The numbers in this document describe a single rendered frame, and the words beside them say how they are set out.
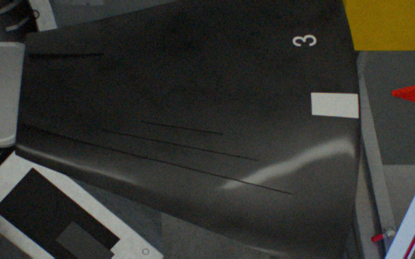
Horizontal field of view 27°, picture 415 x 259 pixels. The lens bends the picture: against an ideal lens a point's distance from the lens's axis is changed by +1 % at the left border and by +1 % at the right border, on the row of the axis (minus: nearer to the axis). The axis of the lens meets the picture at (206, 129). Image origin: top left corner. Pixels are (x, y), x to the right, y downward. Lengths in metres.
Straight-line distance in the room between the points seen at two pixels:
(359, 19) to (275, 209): 0.35
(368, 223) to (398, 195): 1.09
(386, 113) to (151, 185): 1.32
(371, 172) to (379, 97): 0.83
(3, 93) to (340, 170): 0.23
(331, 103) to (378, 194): 0.38
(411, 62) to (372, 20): 0.85
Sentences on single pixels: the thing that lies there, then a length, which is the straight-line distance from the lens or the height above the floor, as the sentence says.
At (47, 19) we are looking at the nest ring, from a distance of 0.76.
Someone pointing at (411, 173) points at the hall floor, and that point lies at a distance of 2.07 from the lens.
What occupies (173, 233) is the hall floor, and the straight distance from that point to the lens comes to 1.89.
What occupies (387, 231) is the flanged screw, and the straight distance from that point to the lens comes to 0.92.
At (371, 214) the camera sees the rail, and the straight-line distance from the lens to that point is 0.96.
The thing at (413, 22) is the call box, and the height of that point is 1.03.
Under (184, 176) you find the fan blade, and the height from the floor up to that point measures 1.18.
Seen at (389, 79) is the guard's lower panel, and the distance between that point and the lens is 1.75.
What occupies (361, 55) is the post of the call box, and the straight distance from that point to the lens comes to 1.02.
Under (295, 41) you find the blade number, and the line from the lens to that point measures 0.61.
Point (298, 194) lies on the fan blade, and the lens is 0.57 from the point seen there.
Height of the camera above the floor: 1.64
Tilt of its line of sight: 53 degrees down
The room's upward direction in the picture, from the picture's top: 6 degrees clockwise
